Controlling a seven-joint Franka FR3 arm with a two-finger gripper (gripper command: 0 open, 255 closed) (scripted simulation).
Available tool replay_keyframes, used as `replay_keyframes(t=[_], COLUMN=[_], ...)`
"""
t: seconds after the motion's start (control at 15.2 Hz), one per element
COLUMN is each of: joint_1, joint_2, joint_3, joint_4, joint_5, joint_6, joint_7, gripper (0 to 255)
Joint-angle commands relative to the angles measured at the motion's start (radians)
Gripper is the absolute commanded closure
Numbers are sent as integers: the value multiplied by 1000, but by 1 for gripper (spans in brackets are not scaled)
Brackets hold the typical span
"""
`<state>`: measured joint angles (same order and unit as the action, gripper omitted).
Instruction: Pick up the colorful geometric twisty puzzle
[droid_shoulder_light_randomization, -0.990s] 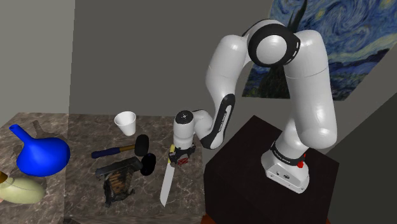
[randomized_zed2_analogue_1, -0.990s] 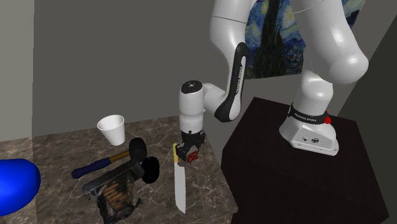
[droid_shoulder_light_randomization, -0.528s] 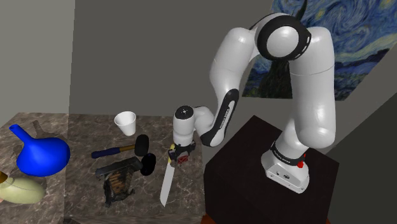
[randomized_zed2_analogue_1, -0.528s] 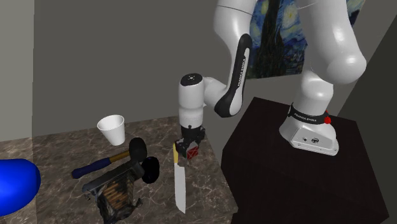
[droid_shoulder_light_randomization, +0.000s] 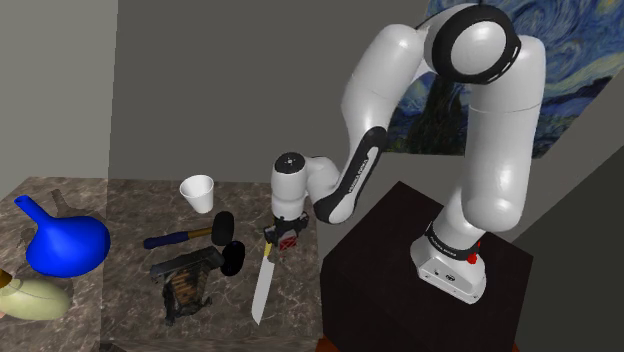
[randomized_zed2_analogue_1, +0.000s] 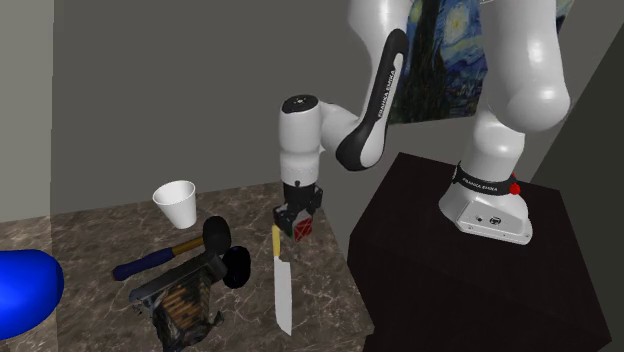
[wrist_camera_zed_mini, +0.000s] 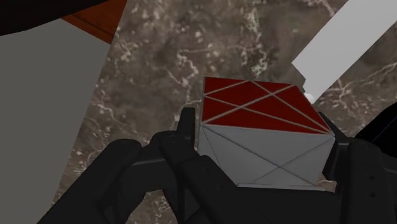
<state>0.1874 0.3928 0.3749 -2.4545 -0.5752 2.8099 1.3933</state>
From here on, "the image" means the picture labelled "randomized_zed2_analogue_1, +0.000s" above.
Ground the puzzle cube with red face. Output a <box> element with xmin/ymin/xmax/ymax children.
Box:
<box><xmin>272</xmin><ymin>204</ymin><xmax>315</xmax><ymax>244</ymax></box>

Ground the white cup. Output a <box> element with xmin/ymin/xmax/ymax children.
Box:
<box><xmin>151</xmin><ymin>179</ymin><xmax>199</xmax><ymax>231</ymax></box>

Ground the dark crumpled packet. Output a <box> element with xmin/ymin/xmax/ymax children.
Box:
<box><xmin>128</xmin><ymin>250</ymin><xmax>229</xmax><ymax>352</ymax></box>

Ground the dark robot stand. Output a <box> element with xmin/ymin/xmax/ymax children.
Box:
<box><xmin>346</xmin><ymin>151</ymin><xmax>613</xmax><ymax>352</ymax></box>

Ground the blue rounded object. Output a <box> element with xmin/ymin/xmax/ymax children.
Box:
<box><xmin>0</xmin><ymin>248</ymin><xmax>66</xmax><ymax>342</ymax></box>

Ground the black mallet with blue handle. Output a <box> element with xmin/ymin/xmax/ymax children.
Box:
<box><xmin>111</xmin><ymin>215</ymin><xmax>253</xmax><ymax>290</ymax></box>

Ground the knife with yellow handle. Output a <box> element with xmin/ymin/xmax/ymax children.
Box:
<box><xmin>270</xmin><ymin>223</ymin><xmax>294</xmax><ymax>338</ymax></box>

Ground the night sky wall painting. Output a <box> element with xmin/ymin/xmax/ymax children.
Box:
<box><xmin>387</xmin><ymin>0</ymin><xmax>576</xmax><ymax>126</ymax></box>

